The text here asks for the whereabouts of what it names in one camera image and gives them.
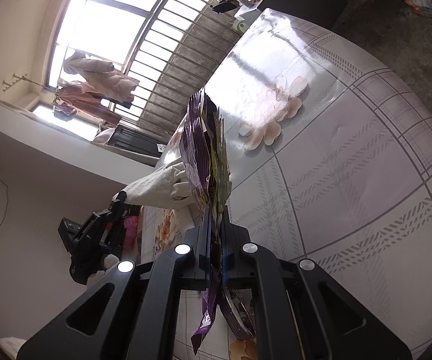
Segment purple noodle snack bag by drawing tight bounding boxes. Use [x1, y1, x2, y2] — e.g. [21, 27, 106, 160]
[179, 88, 256, 352]

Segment white gloved right hand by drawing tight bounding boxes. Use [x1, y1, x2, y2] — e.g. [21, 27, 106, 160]
[86, 254, 120, 287]

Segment white folded towel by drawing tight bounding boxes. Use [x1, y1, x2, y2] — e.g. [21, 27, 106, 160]
[121, 158, 195, 233]

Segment floral bed sheet mattress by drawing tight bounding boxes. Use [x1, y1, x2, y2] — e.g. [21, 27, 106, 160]
[206, 9, 432, 359]

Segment hanging pink clothes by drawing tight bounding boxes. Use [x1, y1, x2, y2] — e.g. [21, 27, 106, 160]
[56, 50, 139, 125]

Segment metal window railing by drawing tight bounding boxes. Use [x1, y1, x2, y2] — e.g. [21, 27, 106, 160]
[110, 0, 247, 140]

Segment white green paper bag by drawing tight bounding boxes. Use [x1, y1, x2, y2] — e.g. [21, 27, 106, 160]
[232, 19, 248, 34]

